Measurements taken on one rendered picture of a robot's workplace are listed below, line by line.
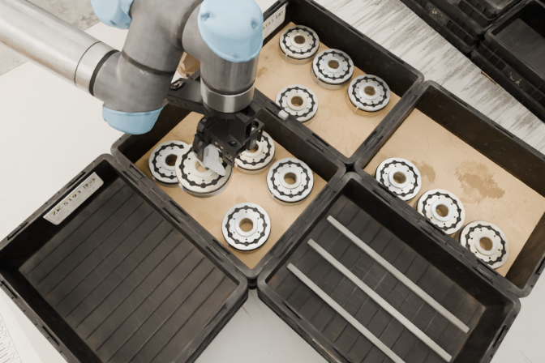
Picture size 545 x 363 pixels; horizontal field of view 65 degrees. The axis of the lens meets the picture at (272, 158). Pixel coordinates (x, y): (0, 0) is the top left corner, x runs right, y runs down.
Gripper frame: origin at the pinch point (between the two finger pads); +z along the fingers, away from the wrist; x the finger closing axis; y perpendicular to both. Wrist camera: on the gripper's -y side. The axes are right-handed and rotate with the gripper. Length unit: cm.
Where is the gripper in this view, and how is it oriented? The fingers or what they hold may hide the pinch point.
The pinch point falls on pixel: (214, 154)
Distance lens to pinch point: 79.6
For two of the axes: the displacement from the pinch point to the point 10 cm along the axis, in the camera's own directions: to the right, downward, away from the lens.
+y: 7.6, 6.0, -2.3
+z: -1.3, 4.9, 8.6
